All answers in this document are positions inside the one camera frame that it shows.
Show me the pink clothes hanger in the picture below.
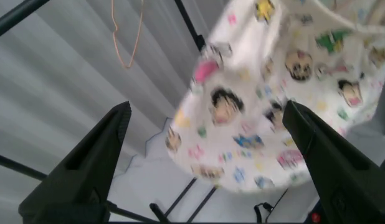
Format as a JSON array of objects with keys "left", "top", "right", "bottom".
[{"left": 110, "top": 0, "right": 145, "bottom": 70}]

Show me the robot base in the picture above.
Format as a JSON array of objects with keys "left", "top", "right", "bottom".
[{"left": 304, "top": 200, "right": 329, "bottom": 224}]

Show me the cream printed garment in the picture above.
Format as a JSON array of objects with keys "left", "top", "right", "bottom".
[{"left": 165, "top": 0, "right": 385, "bottom": 194}]

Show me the black cable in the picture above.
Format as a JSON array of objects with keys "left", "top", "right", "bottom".
[{"left": 254, "top": 188, "right": 288, "bottom": 223}]

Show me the white curtain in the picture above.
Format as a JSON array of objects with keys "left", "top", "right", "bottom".
[{"left": 0, "top": 0, "right": 231, "bottom": 224}]

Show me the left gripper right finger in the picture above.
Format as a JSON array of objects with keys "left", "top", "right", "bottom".
[{"left": 282, "top": 99, "right": 385, "bottom": 224}]

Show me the black clothes rack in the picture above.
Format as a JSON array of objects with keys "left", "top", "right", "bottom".
[{"left": 0, "top": 0, "right": 219, "bottom": 223}]

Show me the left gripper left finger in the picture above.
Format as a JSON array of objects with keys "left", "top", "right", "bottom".
[{"left": 17, "top": 100, "right": 133, "bottom": 223}]

